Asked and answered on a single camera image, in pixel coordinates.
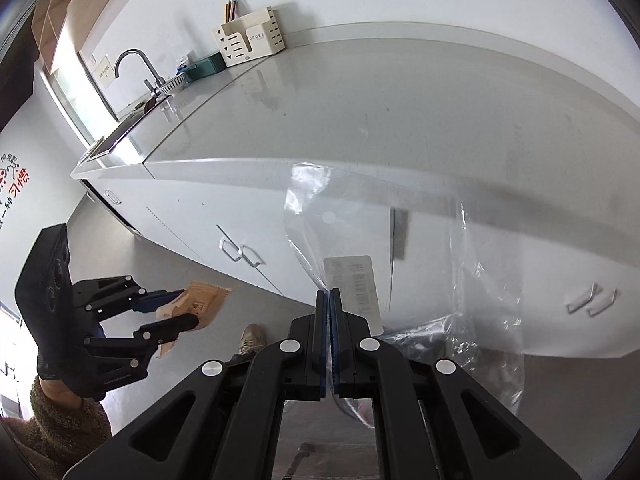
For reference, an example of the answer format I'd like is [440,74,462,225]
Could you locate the wall poster with red letters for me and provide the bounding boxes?
[0,152,32,231]

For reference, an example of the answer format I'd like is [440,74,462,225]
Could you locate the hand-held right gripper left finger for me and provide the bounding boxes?
[62,287,331,480]

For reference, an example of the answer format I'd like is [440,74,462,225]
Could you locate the window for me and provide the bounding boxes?
[40,55,121,146]

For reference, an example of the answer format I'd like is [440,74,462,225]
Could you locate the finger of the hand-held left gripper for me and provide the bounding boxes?
[84,314,201,370]
[72,275,186,320]

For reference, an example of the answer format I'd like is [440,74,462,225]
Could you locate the white utensil holder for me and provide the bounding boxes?
[211,6,287,68]

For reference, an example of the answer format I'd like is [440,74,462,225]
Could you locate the chrome faucet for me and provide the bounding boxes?
[114,49,168,98]

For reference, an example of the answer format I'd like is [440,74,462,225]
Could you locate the paper wall notice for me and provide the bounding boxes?
[91,54,113,87]

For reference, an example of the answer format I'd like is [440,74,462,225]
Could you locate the person's beige shoe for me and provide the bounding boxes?
[230,324,268,366]

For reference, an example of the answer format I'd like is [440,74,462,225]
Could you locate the person's left forearm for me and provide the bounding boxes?
[0,377,113,478]

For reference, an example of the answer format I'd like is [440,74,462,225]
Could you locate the wooden wall cabinet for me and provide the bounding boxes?
[31,0,116,73]

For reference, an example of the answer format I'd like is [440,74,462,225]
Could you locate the teal box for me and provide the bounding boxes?
[184,52,227,81]

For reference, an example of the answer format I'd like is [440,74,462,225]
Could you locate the beige snack packet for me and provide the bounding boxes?
[155,281,232,360]

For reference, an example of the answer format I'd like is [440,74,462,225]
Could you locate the large clear labelled plastic bag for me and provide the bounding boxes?
[282,160,526,428]

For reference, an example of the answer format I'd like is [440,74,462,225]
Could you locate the white base cabinet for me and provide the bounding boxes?
[70,157,640,361]

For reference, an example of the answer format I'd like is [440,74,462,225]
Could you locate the steel sink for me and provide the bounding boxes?
[87,110,156,161]

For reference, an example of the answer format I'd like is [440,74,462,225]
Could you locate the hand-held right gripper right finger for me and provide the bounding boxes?
[330,287,583,480]

